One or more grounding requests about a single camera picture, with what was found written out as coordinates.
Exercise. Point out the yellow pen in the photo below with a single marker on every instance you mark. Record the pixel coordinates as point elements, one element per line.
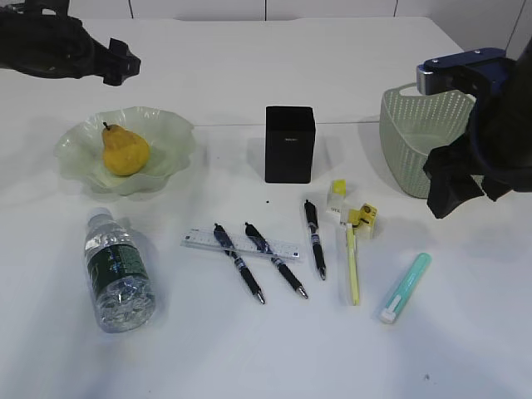
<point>352,264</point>

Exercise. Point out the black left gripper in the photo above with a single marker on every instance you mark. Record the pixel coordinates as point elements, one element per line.
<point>56,47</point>

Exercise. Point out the black pen left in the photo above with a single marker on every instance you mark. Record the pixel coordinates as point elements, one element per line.
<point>225,242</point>

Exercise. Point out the black pen middle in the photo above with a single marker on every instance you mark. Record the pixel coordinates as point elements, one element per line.
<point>263,246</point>

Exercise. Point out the teal eraser pen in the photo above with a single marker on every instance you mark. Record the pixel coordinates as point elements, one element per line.
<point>401,295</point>

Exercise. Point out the black square pen holder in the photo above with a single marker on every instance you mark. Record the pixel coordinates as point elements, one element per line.
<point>289,144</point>

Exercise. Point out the clear plastic ruler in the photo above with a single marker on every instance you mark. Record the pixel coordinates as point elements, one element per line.
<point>242,244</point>

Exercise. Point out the green wavy glass plate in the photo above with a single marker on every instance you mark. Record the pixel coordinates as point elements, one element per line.
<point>170,137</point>

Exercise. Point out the black pen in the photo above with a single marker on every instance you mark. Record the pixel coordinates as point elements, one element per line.
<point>225,242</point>
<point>312,222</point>
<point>263,246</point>

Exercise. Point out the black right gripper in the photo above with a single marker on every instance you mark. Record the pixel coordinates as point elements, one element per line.
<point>493,155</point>

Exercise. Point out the yellow pear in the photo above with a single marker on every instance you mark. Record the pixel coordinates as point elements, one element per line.
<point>125,153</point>

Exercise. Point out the green plastic woven basket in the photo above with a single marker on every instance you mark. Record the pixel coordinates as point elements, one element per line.
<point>411,125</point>

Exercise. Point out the clear plastic water bottle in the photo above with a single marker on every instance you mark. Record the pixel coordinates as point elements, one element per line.
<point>121,290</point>

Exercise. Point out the black pen right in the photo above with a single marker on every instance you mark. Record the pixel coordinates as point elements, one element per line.
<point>312,222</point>

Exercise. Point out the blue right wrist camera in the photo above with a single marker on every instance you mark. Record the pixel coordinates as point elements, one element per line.
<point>480,73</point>

